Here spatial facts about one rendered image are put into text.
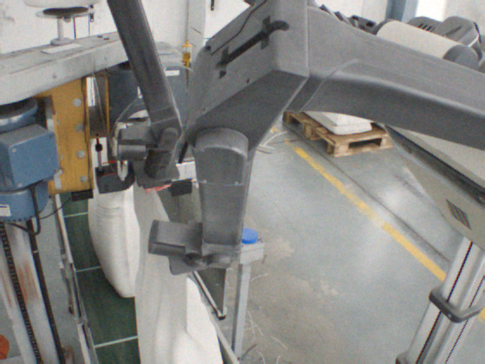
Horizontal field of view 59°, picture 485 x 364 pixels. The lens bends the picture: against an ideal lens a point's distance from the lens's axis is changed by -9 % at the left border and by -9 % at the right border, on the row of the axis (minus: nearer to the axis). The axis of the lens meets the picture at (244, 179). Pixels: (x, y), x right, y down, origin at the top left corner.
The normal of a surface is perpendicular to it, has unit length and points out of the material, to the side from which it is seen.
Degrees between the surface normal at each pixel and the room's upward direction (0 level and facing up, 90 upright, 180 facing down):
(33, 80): 90
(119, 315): 0
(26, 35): 89
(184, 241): 40
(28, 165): 90
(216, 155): 127
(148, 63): 105
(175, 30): 90
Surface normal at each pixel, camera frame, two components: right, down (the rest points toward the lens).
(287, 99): -0.06, 0.92
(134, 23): 0.28, 0.70
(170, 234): 0.30, -0.36
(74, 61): 0.89, 0.28
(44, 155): 0.77, 0.37
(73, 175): 0.42, 0.47
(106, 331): 0.07, -0.87
